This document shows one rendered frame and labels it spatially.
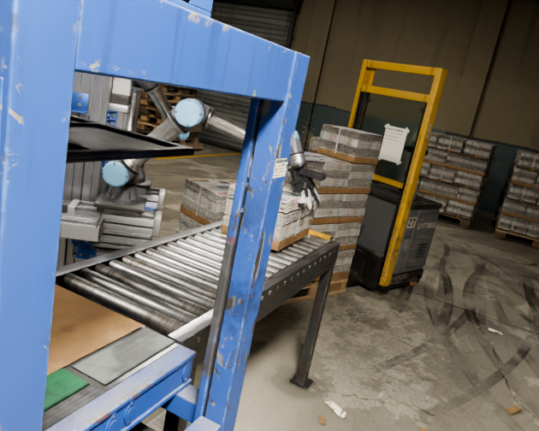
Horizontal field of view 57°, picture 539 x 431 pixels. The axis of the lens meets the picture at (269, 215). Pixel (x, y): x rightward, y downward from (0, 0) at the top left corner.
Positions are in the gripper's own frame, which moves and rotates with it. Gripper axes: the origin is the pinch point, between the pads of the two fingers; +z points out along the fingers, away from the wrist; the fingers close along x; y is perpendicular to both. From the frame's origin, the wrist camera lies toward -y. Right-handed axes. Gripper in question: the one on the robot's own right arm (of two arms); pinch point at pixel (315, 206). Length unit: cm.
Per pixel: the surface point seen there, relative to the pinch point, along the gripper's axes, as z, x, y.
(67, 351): 14, 128, 18
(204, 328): 22, 95, 4
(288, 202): -5.1, 15.8, 4.7
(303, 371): 83, -23, 43
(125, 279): 4, 87, 36
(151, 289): 9, 86, 27
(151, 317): 16, 100, 17
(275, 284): 22, 48, 4
